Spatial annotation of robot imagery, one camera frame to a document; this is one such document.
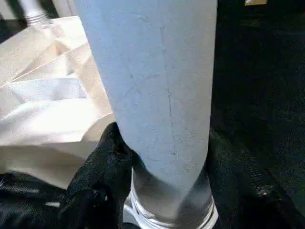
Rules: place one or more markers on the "black work mat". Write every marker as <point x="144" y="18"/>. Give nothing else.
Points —
<point x="257" y="95"/>

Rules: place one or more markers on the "white plastic table leg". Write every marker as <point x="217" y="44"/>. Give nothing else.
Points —
<point x="34" y="12"/>
<point x="157" y="86"/>

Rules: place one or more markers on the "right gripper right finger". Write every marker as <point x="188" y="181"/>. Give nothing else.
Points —
<point x="248" y="191"/>

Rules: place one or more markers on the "small yellow label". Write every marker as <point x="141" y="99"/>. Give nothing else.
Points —
<point x="256" y="2"/>

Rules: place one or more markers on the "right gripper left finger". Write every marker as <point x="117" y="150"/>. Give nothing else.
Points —
<point x="100" y="186"/>

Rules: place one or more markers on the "white plastic table top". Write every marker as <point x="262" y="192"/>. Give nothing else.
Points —
<point x="43" y="105"/>

